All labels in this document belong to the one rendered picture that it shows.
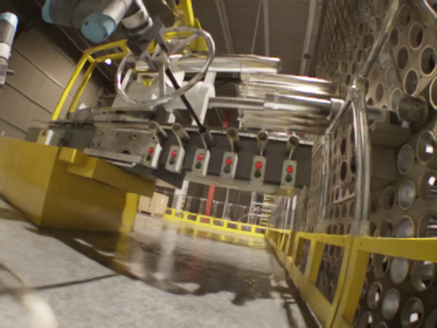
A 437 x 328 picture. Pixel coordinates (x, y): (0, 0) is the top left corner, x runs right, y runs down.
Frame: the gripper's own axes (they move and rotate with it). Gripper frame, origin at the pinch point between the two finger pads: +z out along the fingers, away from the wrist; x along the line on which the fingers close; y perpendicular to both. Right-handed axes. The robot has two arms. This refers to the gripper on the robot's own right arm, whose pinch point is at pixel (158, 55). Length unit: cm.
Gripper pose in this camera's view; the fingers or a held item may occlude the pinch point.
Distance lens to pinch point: 76.9
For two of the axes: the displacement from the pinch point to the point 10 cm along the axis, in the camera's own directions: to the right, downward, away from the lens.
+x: 3.3, -9.2, 2.2
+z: 1.9, 2.9, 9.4
